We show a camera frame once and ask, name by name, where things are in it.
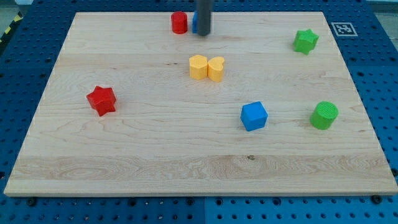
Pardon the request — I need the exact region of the yellow heart block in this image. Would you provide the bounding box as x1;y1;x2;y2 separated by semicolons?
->
208;57;225;82

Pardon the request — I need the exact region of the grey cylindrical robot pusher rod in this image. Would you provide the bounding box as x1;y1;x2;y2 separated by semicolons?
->
197;0;213;36

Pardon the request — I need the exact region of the green star block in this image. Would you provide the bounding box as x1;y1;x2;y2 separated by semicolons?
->
294;29;319;55

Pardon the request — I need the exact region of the blue cube block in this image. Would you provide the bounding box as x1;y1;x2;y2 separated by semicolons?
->
240;101;268;131

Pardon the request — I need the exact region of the light wooden board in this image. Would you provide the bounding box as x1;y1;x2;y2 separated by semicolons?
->
4;12;397;197

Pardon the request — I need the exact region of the green cylinder block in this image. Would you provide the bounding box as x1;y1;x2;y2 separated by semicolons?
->
310;101;339;130

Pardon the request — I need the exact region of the red cylinder block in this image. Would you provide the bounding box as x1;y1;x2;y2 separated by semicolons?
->
170;11;188;34

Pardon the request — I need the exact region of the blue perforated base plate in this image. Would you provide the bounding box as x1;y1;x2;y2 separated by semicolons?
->
1;0;397;223

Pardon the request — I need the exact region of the red star block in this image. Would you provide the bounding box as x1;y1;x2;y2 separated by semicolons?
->
86;86;116;116

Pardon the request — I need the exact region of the white fiducial marker tag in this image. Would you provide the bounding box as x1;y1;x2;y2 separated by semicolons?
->
331;22;358;37

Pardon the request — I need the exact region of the yellow pentagon block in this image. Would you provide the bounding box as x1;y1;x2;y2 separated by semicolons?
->
189;55;208;80

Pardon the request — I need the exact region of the blue triangle block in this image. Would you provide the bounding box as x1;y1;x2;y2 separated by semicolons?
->
192;11;198;34

